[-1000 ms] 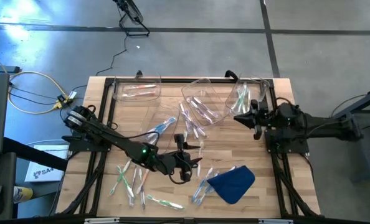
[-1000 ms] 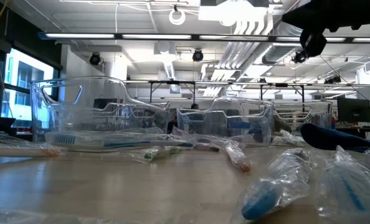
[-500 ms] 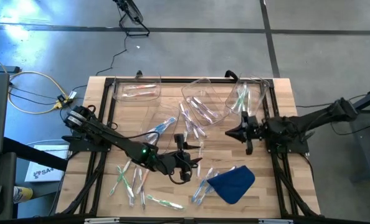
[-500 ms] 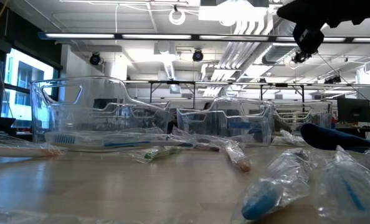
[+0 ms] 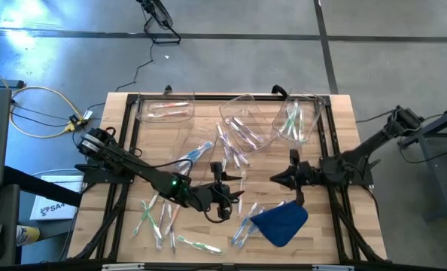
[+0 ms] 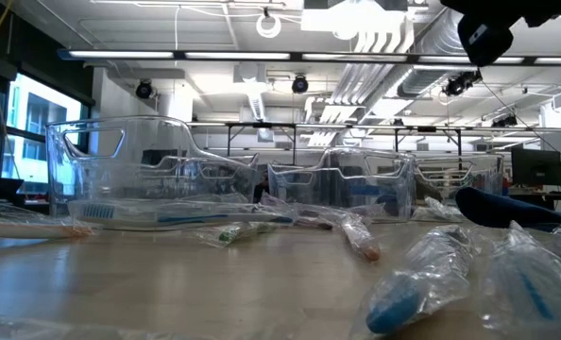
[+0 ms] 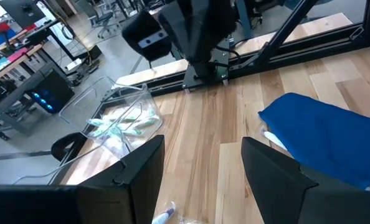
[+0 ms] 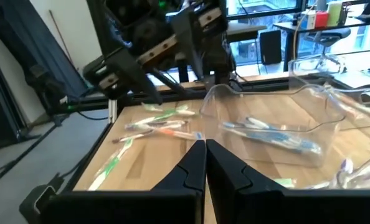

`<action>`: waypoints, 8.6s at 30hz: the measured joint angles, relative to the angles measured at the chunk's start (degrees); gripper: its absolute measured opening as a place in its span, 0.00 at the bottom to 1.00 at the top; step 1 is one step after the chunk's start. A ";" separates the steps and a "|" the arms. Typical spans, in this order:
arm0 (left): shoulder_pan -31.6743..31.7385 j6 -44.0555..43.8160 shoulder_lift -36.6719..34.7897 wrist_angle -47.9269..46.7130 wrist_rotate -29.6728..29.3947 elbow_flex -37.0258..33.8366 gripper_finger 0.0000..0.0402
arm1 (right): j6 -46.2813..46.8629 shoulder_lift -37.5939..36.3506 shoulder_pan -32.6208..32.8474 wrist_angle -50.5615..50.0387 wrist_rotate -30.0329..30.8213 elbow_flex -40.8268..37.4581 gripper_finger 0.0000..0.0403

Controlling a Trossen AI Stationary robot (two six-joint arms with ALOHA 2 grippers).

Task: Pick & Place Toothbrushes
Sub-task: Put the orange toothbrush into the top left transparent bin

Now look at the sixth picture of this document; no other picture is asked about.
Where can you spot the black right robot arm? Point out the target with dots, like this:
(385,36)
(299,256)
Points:
(488,33)

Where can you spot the clear plastic bin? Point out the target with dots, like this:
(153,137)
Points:
(356,189)
(455,177)
(120,165)

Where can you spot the green white wrapped toothbrush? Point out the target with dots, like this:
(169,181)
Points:
(233,233)

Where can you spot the maroon white wrapped toothbrush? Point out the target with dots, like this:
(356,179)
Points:
(356,236)

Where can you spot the overhead light bar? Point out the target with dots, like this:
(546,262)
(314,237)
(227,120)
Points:
(243,56)

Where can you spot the blue white wrapped toothbrush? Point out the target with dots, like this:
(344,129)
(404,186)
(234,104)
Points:
(531,283)
(167,218)
(413,293)

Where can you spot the clear wrapped toothbrush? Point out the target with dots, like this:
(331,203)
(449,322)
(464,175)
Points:
(438,210)

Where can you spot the blue cloth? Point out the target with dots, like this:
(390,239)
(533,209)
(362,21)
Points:
(507,210)

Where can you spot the window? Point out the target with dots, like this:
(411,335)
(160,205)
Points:
(35,127)

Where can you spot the black computer monitor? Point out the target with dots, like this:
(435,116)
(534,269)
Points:
(538,166)

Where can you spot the orange white wrapped toothbrush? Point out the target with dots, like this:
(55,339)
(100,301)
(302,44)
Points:
(25,230)

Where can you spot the black shelf frame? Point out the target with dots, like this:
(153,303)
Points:
(337,126)

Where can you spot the black ceiling camera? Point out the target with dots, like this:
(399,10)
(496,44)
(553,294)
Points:
(462,82)
(300,84)
(144,90)

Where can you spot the silver ventilation duct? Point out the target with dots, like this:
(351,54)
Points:
(441,33)

